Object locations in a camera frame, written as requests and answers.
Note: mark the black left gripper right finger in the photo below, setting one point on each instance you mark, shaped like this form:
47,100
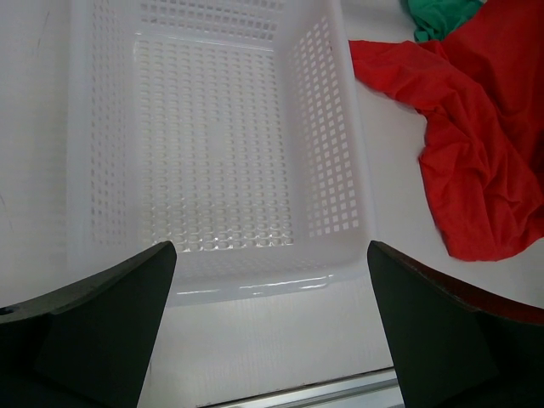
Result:
454,344

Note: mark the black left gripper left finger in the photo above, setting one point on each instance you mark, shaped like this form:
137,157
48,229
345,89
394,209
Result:
87,344

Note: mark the red tank top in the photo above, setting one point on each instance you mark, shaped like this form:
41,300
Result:
481,92

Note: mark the green tank top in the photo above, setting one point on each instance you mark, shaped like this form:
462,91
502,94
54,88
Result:
436,19

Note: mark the white plastic perforated basket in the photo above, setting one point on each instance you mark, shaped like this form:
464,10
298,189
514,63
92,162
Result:
229,128

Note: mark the aluminium frame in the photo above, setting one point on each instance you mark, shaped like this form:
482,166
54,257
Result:
374,389

